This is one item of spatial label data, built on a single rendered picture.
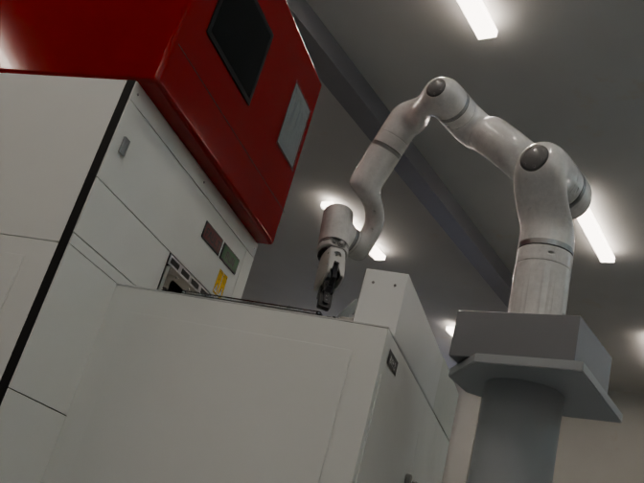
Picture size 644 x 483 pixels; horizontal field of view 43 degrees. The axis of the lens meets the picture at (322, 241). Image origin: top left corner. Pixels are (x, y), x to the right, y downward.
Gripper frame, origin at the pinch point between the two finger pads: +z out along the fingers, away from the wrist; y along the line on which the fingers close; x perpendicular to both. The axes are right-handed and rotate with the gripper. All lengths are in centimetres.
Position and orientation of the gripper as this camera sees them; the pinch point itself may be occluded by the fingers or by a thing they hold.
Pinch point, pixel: (324, 302)
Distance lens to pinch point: 205.2
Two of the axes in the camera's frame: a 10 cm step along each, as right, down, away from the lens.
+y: -3.9, 5.8, 7.2
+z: -1.3, 7.3, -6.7
